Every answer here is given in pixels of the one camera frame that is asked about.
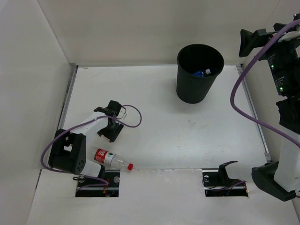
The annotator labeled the blue label clear bottle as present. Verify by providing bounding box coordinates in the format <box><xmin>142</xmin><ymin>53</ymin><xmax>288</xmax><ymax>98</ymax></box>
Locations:
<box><xmin>193</xmin><ymin>69</ymin><xmax>212</xmax><ymax>77</ymax></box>

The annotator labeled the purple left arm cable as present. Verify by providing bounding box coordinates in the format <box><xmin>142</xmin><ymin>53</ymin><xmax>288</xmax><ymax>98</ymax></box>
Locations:
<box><xmin>41</xmin><ymin>105</ymin><xmax>143</xmax><ymax>190</ymax></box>

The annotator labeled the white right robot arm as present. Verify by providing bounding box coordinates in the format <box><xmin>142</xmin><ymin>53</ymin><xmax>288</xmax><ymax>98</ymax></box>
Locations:
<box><xmin>230</xmin><ymin>18</ymin><xmax>300</xmax><ymax>202</ymax></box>

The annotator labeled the black ribbed plastic bin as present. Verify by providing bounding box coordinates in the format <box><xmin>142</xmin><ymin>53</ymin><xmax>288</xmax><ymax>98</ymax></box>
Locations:
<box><xmin>176</xmin><ymin>44</ymin><xmax>225</xmax><ymax>104</ymax></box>

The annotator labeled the red label clear bottle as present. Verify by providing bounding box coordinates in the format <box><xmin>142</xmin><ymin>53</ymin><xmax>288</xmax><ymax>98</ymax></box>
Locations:
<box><xmin>93</xmin><ymin>149</ymin><xmax>134</xmax><ymax>171</ymax></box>

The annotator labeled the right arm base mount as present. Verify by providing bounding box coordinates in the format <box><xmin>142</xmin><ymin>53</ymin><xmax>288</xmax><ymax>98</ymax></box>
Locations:
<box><xmin>202</xmin><ymin>161</ymin><xmax>248</xmax><ymax>197</ymax></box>

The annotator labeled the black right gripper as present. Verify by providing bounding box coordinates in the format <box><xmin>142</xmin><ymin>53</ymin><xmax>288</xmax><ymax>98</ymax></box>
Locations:
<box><xmin>240</xmin><ymin>22</ymin><xmax>300</xmax><ymax>96</ymax></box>

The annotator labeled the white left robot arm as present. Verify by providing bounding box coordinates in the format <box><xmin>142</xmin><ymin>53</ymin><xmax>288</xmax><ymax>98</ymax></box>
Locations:
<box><xmin>48</xmin><ymin>100</ymin><xmax>124</xmax><ymax>187</ymax></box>

